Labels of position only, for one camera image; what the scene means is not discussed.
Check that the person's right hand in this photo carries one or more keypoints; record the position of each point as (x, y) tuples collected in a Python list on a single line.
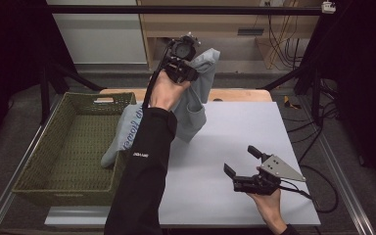
[(271, 209)]

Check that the person's left hand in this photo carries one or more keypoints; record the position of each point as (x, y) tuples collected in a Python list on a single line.
[(166, 93)]

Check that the grey-blue printed garment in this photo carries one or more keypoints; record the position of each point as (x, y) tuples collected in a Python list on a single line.
[(192, 111)]

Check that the yellow and black tape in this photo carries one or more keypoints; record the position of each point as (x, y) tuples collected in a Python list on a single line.
[(290, 103)]

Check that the black curtain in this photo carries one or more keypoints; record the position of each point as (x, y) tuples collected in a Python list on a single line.
[(9, 52), (362, 81)]

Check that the small white device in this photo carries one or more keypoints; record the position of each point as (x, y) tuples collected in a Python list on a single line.
[(328, 7)]

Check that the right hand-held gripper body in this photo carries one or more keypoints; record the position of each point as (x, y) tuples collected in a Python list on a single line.
[(275, 168)]

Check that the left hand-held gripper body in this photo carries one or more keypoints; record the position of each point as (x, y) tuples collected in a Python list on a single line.
[(181, 49)]

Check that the aluminium frame rail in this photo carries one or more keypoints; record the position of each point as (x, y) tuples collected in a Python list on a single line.
[(342, 182), (9, 186)]

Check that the wooden cabinet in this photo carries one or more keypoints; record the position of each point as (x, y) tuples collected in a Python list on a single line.
[(209, 26)]

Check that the black horizontal frame bar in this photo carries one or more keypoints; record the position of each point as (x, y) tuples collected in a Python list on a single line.
[(176, 9)]

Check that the white cabinet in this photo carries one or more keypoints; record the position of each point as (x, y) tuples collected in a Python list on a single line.
[(101, 36)]

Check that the black metal stand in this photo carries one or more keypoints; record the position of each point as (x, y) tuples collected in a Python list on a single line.
[(44, 94), (316, 94)]

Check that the green woven basket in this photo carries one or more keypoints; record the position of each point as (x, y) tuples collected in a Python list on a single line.
[(75, 147)]

